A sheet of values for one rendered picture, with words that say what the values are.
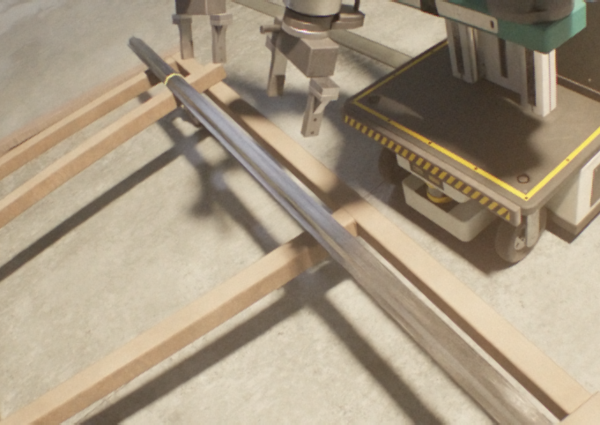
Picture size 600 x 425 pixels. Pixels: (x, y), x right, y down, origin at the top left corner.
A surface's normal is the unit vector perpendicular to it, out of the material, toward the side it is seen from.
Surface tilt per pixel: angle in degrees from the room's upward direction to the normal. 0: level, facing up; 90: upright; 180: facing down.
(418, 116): 0
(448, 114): 0
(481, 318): 0
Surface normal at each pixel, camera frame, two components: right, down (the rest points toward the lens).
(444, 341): -0.25, -0.71
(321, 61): 0.46, 0.61
